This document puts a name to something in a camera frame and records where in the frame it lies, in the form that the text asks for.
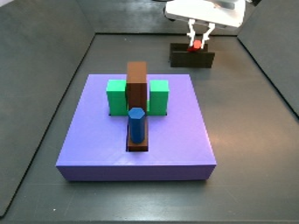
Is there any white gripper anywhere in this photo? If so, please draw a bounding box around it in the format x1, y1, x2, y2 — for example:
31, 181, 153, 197
165, 0, 246, 47

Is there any red peg object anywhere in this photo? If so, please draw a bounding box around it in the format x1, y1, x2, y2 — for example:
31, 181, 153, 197
187, 40, 202, 52

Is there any purple base board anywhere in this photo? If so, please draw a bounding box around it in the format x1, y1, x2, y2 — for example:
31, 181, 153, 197
56, 74, 217, 181

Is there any brown upright block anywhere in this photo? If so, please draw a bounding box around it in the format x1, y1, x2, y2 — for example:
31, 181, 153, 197
126, 61, 149, 152

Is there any right green block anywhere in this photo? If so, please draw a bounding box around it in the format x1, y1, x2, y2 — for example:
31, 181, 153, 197
149, 80, 170, 116

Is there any green block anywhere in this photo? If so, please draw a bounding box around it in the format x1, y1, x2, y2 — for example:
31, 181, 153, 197
107, 80, 127, 116
149, 80, 170, 116

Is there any left green block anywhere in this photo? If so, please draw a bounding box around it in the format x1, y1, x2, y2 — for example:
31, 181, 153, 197
107, 80, 127, 116

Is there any blue hexagonal peg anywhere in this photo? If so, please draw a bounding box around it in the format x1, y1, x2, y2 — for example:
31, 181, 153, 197
129, 108, 146, 144

